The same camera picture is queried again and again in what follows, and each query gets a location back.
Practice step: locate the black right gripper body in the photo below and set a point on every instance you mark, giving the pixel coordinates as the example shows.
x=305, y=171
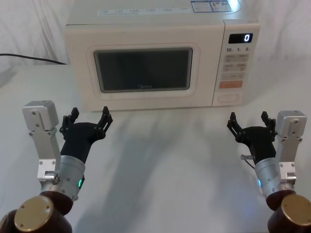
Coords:
x=262, y=143

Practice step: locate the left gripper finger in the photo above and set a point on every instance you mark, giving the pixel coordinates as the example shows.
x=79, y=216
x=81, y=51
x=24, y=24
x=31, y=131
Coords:
x=105, y=121
x=68, y=122

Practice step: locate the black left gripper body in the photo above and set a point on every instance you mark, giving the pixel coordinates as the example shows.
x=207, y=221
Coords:
x=80, y=138

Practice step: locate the cream microwave oven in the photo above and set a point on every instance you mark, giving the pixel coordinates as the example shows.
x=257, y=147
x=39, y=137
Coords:
x=145, y=31

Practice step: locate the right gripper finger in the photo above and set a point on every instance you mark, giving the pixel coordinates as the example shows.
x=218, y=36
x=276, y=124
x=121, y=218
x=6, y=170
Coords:
x=234, y=127
x=269, y=125

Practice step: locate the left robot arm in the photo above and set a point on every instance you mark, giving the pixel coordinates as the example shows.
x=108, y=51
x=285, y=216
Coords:
x=43, y=136

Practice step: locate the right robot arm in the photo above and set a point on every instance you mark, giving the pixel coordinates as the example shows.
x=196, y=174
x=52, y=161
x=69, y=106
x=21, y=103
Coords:
x=289, y=138

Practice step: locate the white table cloth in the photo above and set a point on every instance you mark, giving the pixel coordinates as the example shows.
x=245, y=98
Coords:
x=165, y=174

